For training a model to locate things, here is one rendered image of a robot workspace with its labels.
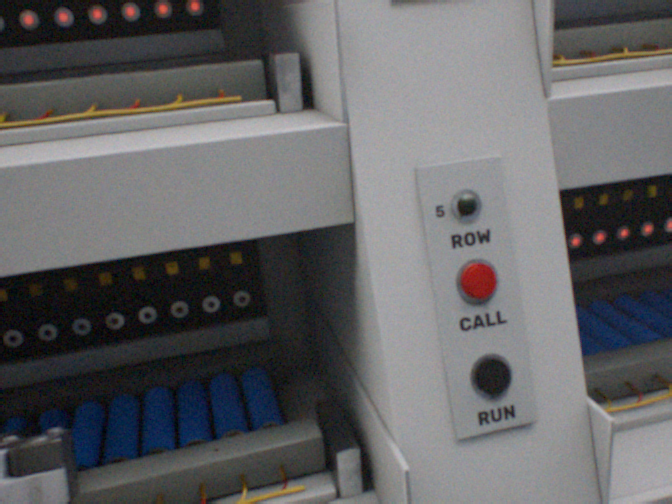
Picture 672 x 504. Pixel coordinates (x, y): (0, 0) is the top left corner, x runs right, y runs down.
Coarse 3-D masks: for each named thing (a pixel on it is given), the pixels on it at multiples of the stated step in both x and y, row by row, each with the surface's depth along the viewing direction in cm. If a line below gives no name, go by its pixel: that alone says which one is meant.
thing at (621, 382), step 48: (576, 192) 49; (624, 192) 49; (576, 240) 50; (624, 240) 51; (576, 288) 49; (624, 288) 49; (624, 336) 43; (624, 384) 39; (624, 432) 37; (624, 480) 33
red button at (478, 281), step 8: (472, 264) 30; (480, 264) 29; (464, 272) 29; (472, 272) 29; (480, 272) 29; (488, 272) 29; (464, 280) 29; (472, 280) 29; (480, 280) 29; (488, 280) 29; (496, 280) 30; (464, 288) 29; (472, 288) 29; (480, 288) 29; (488, 288) 29; (472, 296) 29; (480, 296) 29; (488, 296) 30
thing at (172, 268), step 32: (160, 256) 43; (192, 256) 43; (224, 256) 43; (256, 256) 44; (0, 288) 40; (32, 288) 41; (64, 288) 41; (96, 288) 42; (128, 288) 43; (160, 288) 43; (192, 288) 44; (224, 288) 44; (256, 288) 45; (0, 320) 41; (32, 320) 42; (64, 320) 42; (96, 320) 43; (128, 320) 43; (160, 320) 44; (192, 320) 44; (224, 320) 45; (0, 352) 42; (32, 352) 42
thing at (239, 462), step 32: (192, 448) 35; (224, 448) 34; (256, 448) 34; (288, 448) 35; (320, 448) 35; (96, 480) 33; (128, 480) 33; (160, 480) 33; (192, 480) 34; (224, 480) 34; (256, 480) 35
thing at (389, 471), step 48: (144, 336) 44; (192, 336) 44; (240, 336) 45; (0, 384) 42; (288, 384) 44; (336, 384) 40; (336, 432) 34; (384, 432) 30; (288, 480) 35; (336, 480) 34; (384, 480) 31
